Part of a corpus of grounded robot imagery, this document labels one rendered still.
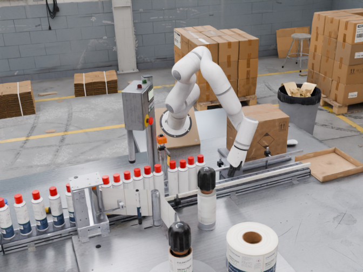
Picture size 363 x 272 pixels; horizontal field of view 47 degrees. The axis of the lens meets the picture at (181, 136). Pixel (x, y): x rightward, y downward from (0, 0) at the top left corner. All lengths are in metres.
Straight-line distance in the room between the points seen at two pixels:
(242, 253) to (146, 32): 6.06
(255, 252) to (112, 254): 0.62
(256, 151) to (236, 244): 0.98
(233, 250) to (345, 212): 0.80
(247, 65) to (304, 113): 1.39
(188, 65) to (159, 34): 5.34
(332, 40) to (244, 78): 1.17
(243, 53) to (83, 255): 4.04
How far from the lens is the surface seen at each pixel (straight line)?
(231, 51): 5.41
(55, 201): 2.02
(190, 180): 2.17
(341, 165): 2.69
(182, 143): 2.80
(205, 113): 3.32
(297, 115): 4.44
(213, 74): 2.03
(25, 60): 7.40
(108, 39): 7.33
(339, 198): 2.38
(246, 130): 2.16
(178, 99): 2.40
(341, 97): 5.59
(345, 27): 5.44
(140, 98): 1.90
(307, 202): 2.31
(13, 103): 5.93
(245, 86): 5.62
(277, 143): 2.59
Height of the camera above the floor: 2.10
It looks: 25 degrees down
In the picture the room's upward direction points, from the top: 2 degrees counter-clockwise
